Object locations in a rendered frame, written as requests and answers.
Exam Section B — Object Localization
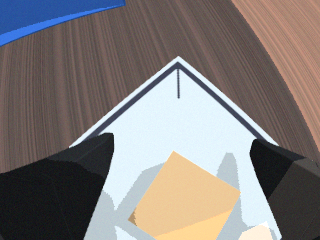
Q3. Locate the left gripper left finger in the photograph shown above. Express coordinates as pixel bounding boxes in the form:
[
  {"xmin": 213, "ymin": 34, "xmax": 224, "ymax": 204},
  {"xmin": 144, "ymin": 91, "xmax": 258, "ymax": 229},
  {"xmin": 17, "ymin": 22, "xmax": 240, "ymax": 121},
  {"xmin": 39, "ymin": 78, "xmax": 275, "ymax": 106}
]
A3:
[{"xmin": 0, "ymin": 132, "xmax": 115, "ymax": 240}]

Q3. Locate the white square mat with dark border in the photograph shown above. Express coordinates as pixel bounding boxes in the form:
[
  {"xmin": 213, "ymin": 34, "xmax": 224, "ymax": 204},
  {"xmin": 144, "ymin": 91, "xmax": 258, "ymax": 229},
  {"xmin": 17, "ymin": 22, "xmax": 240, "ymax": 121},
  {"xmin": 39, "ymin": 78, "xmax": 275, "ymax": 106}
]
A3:
[{"xmin": 70, "ymin": 56, "xmax": 283, "ymax": 240}]

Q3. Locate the small orange block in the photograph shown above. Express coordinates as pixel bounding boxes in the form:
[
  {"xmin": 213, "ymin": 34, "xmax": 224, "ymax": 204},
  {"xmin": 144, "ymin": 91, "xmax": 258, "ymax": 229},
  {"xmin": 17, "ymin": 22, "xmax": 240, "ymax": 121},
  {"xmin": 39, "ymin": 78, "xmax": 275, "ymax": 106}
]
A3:
[{"xmin": 128, "ymin": 151, "xmax": 241, "ymax": 240}]

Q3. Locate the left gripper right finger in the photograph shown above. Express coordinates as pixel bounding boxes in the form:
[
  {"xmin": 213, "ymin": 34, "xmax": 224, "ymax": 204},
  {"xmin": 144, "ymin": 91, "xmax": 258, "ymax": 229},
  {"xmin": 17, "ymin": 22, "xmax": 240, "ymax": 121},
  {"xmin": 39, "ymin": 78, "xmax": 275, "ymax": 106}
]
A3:
[{"xmin": 249, "ymin": 139, "xmax": 320, "ymax": 240}]

